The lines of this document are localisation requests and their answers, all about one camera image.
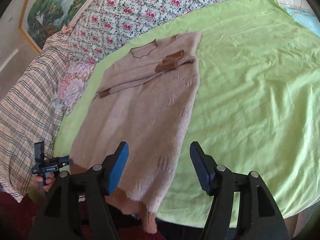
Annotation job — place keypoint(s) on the plaid checked blanket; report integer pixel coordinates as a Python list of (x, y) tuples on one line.
[(29, 116)]

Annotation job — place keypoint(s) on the green bed sheet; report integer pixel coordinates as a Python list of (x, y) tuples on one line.
[(257, 107)]

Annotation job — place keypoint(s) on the pink purple floral pillow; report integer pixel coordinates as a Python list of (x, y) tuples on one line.
[(73, 84)]

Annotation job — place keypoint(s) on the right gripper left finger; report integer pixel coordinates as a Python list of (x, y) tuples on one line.
[(59, 216)]

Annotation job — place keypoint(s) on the dark red sleeve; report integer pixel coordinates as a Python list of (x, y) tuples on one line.
[(18, 217)]

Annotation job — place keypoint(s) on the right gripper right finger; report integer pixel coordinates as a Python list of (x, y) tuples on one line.
[(242, 206)]

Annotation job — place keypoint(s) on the floral rose quilt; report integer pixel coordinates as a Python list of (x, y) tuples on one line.
[(106, 25)]

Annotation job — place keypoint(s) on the framed landscape painting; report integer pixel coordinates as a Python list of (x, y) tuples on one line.
[(41, 19)]

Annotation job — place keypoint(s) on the beige knit sweater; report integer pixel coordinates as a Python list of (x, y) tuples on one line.
[(145, 99)]

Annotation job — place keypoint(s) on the person's left hand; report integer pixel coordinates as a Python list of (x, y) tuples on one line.
[(40, 185)]

